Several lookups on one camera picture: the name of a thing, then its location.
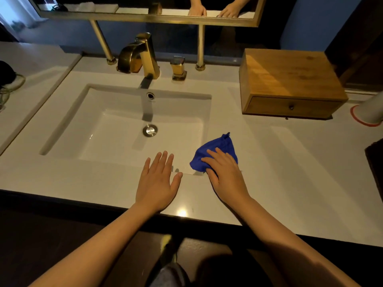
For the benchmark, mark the white cylinder with red base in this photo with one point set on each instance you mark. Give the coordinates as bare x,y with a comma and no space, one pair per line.
369,112

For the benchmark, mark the person's left middle finger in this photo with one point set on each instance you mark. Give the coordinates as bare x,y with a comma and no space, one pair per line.
163,161

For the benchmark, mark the person's right middle finger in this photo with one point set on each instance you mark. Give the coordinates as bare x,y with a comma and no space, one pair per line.
216,154

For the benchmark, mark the white rectangular sink basin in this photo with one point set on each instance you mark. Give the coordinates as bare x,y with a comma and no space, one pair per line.
131,128

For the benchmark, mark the person's right thumb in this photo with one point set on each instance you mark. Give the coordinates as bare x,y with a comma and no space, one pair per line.
211,176

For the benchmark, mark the person's right hand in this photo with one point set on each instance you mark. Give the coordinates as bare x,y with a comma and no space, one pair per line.
228,177

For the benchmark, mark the person's left hand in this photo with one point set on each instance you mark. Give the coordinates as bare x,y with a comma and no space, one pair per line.
154,188

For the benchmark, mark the blue cleaning cloth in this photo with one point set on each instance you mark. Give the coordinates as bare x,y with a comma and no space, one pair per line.
211,150

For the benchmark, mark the person's left thumb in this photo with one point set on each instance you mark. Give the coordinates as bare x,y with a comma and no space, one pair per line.
176,181

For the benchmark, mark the gold mirror support post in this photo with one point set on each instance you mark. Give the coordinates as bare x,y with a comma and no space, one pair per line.
200,47
103,41

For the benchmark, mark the person's left little finger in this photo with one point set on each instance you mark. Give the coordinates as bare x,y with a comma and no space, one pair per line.
145,167

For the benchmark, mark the gold faucet spout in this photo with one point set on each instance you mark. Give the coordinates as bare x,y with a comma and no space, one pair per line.
140,55

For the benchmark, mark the person's right forearm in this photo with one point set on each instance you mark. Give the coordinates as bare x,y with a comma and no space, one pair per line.
284,245

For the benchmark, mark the gold framed mirror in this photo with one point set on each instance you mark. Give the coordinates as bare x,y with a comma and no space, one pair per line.
143,10

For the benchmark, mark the wooden drawer box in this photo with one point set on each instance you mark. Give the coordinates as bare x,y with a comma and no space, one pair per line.
287,80

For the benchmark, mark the black hair dryer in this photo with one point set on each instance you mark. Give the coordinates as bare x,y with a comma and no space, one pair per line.
6,75

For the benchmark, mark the person's left forearm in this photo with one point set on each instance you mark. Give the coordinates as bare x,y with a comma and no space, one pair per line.
98,249

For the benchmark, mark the silver sink drain stopper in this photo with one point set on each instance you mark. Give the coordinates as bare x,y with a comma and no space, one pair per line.
150,130

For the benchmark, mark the person's shoe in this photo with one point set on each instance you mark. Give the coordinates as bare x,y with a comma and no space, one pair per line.
168,249

